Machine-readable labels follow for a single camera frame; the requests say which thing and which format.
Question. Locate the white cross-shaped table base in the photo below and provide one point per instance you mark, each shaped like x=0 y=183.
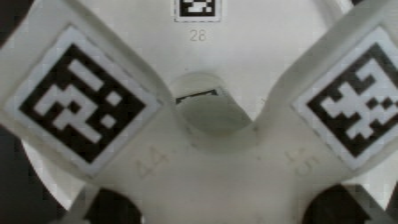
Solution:
x=224 y=173

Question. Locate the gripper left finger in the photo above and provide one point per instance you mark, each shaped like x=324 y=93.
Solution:
x=101 y=207

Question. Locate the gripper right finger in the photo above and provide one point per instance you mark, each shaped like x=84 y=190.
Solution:
x=345 y=206

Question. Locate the white cylindrical table leg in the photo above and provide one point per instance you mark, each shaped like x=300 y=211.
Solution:
x=206 y=104

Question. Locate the white round table top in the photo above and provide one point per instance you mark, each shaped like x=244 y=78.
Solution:
x=249 y=40

